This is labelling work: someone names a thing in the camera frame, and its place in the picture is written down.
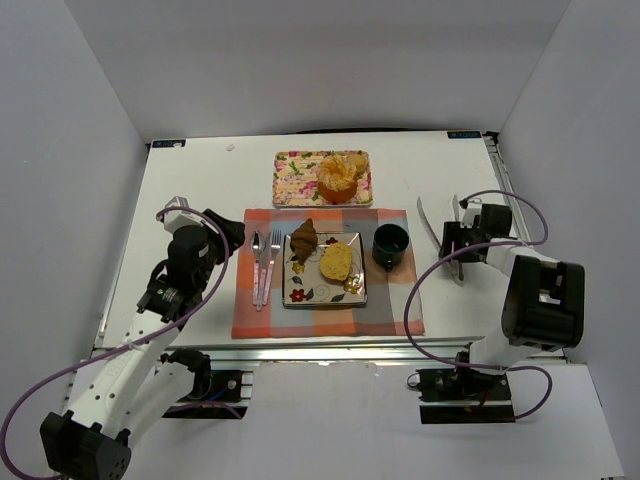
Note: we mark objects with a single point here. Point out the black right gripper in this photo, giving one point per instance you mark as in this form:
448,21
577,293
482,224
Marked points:
454,242

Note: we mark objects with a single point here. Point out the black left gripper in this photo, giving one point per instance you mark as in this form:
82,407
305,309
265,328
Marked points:
226,230

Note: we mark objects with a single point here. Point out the brown chocolate croissant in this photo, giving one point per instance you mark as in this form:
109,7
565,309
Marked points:
304,241

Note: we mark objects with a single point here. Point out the round yellow sponge cake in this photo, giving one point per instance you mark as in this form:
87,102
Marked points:
335,263

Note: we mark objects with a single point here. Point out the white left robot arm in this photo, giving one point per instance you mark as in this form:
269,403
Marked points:
140,382

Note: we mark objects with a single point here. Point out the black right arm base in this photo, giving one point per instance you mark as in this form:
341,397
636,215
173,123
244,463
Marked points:
457,396

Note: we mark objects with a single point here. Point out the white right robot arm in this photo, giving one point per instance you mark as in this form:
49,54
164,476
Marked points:
543,309

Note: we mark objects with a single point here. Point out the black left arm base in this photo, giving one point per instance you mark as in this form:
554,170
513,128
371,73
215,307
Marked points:
225,396

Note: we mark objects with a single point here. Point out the dark green mug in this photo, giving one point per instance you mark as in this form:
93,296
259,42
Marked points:
390,243

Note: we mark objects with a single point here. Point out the floral rectangular serving tray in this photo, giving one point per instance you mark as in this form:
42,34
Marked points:
295,180

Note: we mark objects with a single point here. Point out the checkered orange blue placemat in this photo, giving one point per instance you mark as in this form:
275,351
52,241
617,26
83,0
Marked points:
389,310

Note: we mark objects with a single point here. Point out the floral square ceramic plate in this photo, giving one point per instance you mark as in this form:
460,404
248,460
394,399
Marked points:
305,286

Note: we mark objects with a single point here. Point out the orange coconut-crusted bun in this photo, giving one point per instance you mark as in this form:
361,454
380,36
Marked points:
337,179

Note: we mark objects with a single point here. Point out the small round beige bun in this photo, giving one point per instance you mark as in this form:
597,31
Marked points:
359,161

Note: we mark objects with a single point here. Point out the silver spoon pink handle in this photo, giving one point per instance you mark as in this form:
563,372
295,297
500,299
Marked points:
257,247

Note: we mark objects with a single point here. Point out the silver knife pink handle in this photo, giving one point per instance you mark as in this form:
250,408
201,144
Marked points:
263,270

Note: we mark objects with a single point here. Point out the silver fork pink handle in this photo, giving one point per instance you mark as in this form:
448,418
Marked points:
276,244

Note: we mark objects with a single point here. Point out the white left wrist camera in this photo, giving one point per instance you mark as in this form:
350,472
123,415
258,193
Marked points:
177,214

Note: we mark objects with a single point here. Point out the aluminium table frame rail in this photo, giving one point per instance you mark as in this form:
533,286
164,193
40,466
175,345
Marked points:
232,174

